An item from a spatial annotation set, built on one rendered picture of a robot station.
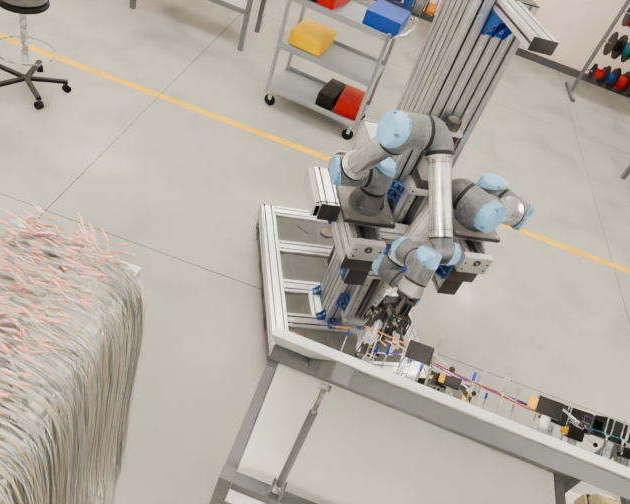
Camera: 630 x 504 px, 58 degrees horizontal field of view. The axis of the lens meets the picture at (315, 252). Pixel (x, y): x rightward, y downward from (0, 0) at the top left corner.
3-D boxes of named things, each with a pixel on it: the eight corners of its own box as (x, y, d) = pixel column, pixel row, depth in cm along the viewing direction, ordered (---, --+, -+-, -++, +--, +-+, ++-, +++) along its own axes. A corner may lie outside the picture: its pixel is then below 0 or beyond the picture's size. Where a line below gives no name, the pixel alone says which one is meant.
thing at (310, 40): (261, 104, 504) (292, -21, 433) (282, 83, 542) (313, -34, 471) (363, 149, 498) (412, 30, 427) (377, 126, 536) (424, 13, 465)
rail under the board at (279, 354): (273, 348, 217) (277, 337, 213) (563, 464, 217) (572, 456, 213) (268, 359, 213) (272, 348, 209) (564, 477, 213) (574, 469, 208)
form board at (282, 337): (572, 463, 211) (573, 458, 211) (839, 561, 111) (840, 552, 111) (274, 343, 212) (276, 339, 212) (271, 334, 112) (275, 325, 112)
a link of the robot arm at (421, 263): (433, 247, 178) (448, 259, 170) (417, 278, 180) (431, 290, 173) (414, 240, 174) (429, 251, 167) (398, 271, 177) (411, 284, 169)
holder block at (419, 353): (446, 396, 123) (459, 356, 124) (396, 377, 126) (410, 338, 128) (446, 397, 127) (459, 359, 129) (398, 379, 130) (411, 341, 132)
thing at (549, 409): (579, 451, 130) (590, 413, 132) (529, 432, 134) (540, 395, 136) (575, 450, 135) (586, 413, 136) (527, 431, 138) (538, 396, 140)
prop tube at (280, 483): (273, 484, 157) (309, 405, 143) (282, 488, 157) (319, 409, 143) (270, 494, 154) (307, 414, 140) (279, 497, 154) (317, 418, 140)
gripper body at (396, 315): (381, 329, 173) (400, 295, 170) (377, 317, 181) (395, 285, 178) (404, 338, 174) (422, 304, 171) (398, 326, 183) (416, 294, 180)
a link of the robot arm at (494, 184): (477, 190, 252) (492, 166, 243) (501, 209, 246) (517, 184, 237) (462, 197, 244) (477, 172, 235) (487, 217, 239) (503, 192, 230)
